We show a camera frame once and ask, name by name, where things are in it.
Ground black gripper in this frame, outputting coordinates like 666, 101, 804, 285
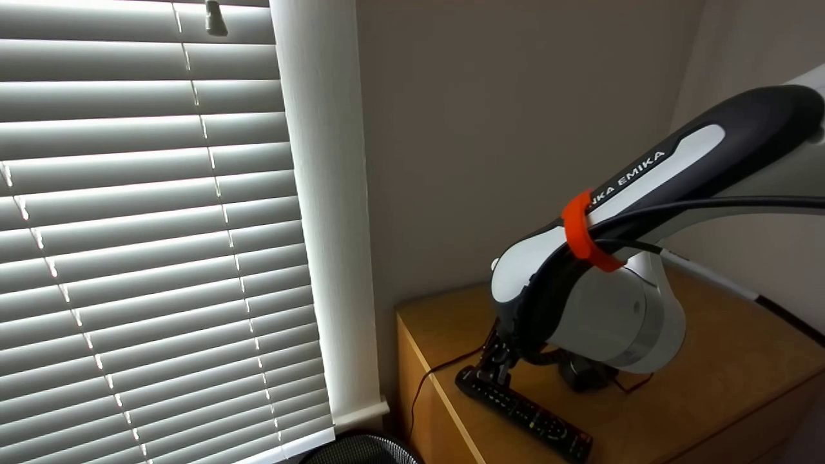
475, 302, 551, 389

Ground white window blinds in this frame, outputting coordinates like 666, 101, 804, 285
0, 0, 338, 464

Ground trash can with black liner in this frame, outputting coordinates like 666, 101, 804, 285
296, 428, 423, 464

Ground orange velcro strap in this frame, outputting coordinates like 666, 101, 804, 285
561, 187, 625, 276

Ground black remote control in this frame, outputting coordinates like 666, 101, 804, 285
452, 364, 599, 464

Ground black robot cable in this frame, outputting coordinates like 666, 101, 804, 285
591, 194, 825, 227

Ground black power adapter box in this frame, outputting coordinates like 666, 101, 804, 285
555, 351, 625, 396

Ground blind wand tip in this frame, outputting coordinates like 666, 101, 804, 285
201, 0, 232, 38

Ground light wooden dresser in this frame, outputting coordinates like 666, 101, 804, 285
393, 266, 825, 464

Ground white window frame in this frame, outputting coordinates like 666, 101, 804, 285
269, 0, 393, 432

